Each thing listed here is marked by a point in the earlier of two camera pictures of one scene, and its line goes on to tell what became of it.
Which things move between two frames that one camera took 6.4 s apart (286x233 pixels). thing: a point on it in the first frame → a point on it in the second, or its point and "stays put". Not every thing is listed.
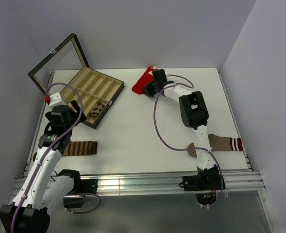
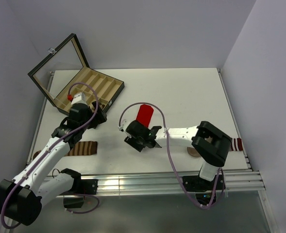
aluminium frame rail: [242, 181] stays put
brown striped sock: [79, 148] stays put
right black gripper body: [151, 88] → [137, 143]
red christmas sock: [145, 79] → [144, 115]
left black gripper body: [75, 117] → [98, 118]
